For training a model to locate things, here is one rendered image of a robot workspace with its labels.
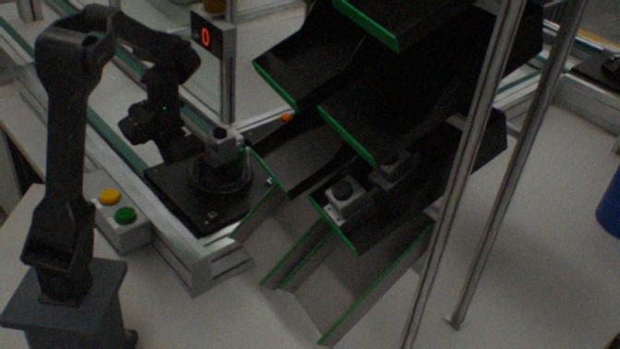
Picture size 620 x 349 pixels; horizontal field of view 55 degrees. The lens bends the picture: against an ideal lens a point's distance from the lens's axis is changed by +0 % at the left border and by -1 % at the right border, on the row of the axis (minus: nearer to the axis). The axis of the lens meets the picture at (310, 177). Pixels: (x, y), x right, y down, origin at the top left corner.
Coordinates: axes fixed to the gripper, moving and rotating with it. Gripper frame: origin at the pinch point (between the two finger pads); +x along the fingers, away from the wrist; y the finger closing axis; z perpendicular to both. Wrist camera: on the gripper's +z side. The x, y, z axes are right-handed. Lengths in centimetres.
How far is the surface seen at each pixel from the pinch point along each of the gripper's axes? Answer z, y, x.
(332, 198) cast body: -3.1, 41.4, -15.8
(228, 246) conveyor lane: -2.7, 16.7, 14.2
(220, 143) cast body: -11.0, 2.3, 1.3
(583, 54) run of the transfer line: -155, 11, 16
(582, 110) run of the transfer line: -129, 27, 21
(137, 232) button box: 8.8, 2.0, 15.3
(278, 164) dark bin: -6.1, 25.7, -10.4
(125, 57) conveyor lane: -23, -63, 15
